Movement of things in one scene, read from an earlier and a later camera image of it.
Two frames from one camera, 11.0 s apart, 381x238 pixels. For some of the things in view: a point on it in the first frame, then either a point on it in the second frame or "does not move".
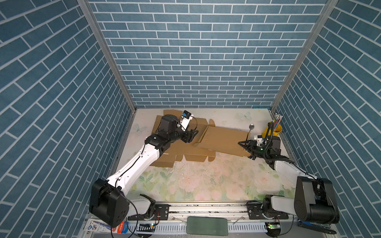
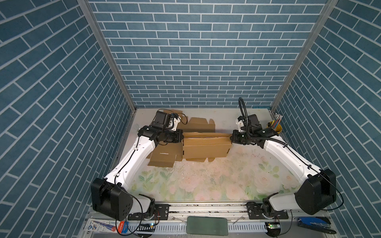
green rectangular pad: [207, 225] does not move
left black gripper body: [185, 136] -> [172, 136]
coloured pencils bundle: [277, 120] does not move
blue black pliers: [321, 228] does not move
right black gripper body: [255, 150] -> [240, 137]
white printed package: [96, 225] does not move
